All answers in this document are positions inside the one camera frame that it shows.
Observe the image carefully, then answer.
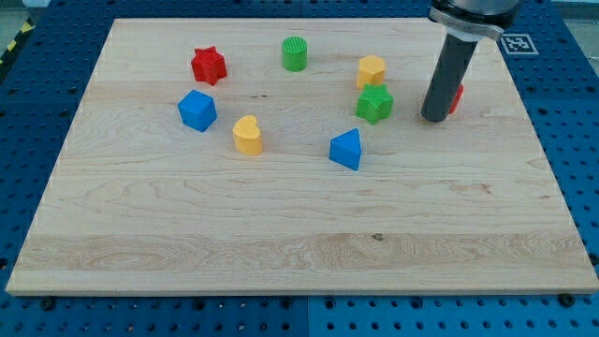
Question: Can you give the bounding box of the yellow heart block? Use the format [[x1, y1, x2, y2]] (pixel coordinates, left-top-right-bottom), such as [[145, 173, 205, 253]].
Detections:
[[232, 115, 263, 155]]

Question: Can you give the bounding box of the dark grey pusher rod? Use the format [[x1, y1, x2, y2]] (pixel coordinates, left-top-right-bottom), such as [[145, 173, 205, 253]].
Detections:
[[421, 34, 477, 123]]

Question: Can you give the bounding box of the green cylinder block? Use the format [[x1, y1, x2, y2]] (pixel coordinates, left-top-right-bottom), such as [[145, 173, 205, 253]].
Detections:
[[282, 37, 308, 72]]

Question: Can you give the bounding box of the white fiducial marker tag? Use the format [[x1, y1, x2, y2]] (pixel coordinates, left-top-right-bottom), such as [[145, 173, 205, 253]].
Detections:
[[500, 33, 538, 55]]

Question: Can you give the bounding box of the blue triangle block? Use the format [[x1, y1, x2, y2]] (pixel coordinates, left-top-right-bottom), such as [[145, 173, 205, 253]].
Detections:
[[329, 128, 362, 171]]

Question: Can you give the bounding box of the red star block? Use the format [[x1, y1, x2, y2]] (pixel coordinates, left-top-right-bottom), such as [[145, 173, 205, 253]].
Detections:
[[191, 46, 227, 85]]

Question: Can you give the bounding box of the blue cube block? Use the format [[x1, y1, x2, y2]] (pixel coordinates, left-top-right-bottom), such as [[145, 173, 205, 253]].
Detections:
[[177, 90, 217, 132]]

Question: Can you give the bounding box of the light wooden board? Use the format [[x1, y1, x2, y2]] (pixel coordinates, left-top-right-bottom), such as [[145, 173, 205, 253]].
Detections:
[[7, 19, 598, 297]]

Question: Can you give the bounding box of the black robot arm flange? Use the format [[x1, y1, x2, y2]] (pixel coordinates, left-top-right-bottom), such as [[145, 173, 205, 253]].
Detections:
[[428, 0, 522, 42]]

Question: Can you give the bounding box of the red block behind pusher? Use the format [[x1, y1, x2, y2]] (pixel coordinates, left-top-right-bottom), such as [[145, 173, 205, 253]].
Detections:
[[448, 83, 464, 114]]

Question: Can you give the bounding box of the yellow hexagon block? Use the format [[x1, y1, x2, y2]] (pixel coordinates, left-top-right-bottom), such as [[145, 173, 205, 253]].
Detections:
[[356, 55, 386, 89]]

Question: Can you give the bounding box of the green star block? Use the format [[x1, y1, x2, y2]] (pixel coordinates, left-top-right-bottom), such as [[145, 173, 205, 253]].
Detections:
[[356, 83, 394, 125]]

